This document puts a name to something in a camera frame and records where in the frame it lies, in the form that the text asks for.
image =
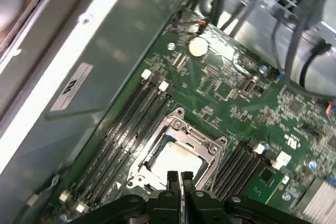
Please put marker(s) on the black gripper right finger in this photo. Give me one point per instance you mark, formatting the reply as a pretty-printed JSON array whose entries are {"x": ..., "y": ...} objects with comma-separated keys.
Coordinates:
[{"x": 199, "y": 208}]

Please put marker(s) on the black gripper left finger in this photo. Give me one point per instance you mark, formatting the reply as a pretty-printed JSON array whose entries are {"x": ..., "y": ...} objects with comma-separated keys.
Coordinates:
[{"x": 168, "y": 208}]

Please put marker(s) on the silver green CPU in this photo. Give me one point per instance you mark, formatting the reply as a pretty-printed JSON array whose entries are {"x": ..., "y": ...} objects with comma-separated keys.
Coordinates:
[{"x": 181, "y": 161}]

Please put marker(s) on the metal socket cover frame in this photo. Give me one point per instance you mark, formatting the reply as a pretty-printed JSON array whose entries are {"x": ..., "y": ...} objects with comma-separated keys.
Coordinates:
[{"x": 195, "y": 134}]

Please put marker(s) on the black RAM slot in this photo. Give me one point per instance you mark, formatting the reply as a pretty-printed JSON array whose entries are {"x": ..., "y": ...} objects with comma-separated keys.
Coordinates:
[
  {"x": 229, "y": 169},
  {"x": 115, "y": 138},
  {"x": 138, "y": 142},
  {"x": 236, "y": 174},
  {"x": 244, "y": 176}
]

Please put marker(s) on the CPU socket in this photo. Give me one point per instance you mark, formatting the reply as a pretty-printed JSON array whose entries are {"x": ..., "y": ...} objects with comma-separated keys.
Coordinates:
[{"x": 181, "y": 116}]

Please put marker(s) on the green motherboard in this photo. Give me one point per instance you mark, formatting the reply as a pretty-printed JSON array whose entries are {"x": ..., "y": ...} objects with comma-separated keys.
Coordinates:
[{"x": 236, "y": 119}]

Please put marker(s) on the white board connector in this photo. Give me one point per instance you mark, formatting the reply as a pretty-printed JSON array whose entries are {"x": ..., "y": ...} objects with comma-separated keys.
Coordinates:
[{"x": 283, "y": 159}]

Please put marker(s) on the black square chip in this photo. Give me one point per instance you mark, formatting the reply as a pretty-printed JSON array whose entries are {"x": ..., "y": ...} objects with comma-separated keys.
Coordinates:
[{"x": 223, "y": 90}]

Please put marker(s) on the silver finned heatsink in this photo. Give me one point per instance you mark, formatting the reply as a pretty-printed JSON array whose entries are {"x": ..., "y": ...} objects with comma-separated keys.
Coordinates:
[{"x": 320, "y": 197}]

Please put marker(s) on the silver internal USB port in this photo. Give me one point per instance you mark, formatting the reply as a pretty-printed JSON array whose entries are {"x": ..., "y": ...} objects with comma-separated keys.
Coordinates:
[{"x": 249, "y": 86}]

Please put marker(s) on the white case label sticker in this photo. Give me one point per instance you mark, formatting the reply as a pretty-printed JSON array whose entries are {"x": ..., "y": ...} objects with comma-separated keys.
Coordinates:
[{"x": 71, "y": 87}]

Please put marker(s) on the black silver PC case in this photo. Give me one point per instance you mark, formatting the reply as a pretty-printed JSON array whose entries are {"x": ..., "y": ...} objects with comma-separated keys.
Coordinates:
[{"x": 110, "y": 58}]

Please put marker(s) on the silver coin cell battery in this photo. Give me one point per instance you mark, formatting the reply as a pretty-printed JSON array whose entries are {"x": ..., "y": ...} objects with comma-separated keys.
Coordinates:
[{"x": 198, "y": 47}]

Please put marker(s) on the silver perforated drive cage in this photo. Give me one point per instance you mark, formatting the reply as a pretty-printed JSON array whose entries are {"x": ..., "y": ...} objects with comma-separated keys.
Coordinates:
[{"x": 262, "y": 14}]

